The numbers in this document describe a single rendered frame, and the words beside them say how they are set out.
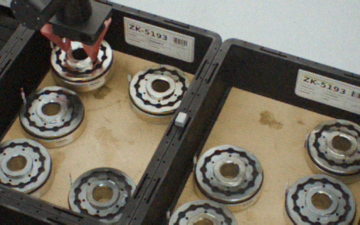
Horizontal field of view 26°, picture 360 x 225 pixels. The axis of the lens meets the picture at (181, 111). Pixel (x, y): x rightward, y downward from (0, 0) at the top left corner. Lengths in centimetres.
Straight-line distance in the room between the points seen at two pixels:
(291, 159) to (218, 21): 46
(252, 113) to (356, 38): 40
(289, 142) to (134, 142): 25
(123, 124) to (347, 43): 54
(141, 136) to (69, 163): 12
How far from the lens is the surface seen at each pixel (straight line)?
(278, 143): 127
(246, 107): 130
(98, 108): 130
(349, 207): 118
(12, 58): 126
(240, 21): 162
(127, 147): 125
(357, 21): 166
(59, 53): 133
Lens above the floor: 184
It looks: 51 degrees down
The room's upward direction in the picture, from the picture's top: 1 degrees clockwise
